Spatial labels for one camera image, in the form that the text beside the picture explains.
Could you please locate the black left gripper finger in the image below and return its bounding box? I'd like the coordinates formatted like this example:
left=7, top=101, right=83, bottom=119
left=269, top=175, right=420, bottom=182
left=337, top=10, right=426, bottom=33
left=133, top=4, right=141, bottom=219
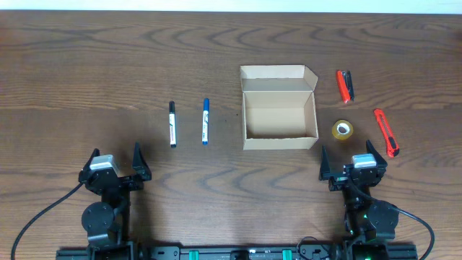
left=82, top=148, right=100, bottom=172
left=132, top=142, right=152, bottom=181

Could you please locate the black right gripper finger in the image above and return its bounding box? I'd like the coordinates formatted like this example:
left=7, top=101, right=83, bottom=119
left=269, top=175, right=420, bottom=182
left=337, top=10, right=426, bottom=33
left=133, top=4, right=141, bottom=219
left=318, top=145, right=331, bottom=181
left=366, top=139, right=388, bottom=168

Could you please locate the red utility knife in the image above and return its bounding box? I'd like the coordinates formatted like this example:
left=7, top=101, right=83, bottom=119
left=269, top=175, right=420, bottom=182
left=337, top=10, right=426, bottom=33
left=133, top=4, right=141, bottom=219
left=373, top=108, right=400, bottom=157

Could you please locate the clear tape roll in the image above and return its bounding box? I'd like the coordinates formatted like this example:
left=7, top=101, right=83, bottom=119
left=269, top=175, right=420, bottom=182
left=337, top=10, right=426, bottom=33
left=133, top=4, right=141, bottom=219
left=331, top=119, right=354, bottom=140

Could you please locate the black whiteboard marker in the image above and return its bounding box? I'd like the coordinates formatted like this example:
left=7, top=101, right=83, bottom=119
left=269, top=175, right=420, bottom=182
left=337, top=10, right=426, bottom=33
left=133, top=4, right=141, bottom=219
left=169, top=101, right=177, bottom=148

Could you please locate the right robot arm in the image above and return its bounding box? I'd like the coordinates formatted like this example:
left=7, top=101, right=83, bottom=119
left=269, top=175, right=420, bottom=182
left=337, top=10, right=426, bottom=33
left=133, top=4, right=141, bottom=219
left=319, top=140, right=398, bottom=259

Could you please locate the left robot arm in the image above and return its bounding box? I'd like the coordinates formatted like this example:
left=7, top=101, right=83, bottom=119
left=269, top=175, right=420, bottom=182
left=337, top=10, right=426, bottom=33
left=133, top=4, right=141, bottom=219
left=78, top=142, right=152, bottom=259

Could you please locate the open cardboard box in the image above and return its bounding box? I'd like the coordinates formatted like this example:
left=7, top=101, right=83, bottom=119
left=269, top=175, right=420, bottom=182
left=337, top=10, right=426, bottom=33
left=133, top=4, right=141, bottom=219
left=240, top=65, right=319, bottom=150

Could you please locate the blue whiteboard marker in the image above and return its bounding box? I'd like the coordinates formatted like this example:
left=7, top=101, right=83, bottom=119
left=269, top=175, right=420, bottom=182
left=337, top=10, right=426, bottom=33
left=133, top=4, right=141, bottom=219
left=201, top=98, right=209, bottom=145

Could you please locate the black mounting rail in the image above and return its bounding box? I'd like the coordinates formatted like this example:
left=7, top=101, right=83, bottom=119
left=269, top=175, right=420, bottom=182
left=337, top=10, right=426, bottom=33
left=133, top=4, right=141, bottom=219
left=56, top=243, right=418, bottom=260

